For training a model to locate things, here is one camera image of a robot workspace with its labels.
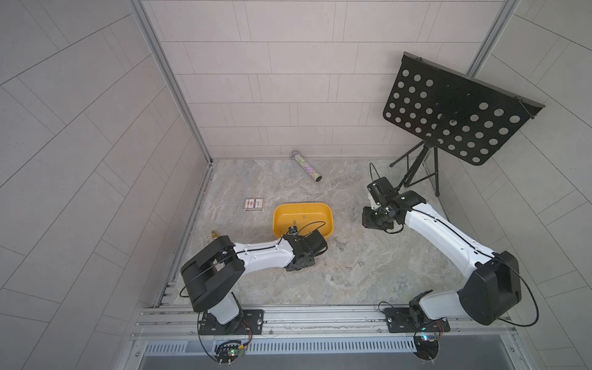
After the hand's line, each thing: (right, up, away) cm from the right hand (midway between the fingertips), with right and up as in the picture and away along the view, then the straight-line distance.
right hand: (363, 221), depth 82 cm
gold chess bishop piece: (-56, -6, +5) cm, 57 cm away
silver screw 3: (-25, -2, -3) cm, 25 cm away
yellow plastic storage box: (-20, -1, +14) cm, 24 cm away
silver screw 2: (+3, -18, -1) cm, 19 cm away
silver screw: (-5, -17, 0) cm, 17 cm away
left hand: (-19, -16, +4) cm, 26 cm away
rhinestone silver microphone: (-25, +27, +33) cm, 50 cm away
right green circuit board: (+16, -35, -13) cm, 41 cm away
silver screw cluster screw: (-8, -10, +6) cm, 14 cm away
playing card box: (-42, +4, +14) cm, 44 cm away
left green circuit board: (-44, -36, -14) cm, 59 cm away
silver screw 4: (-22, -1, +14) cm, 26 cm away
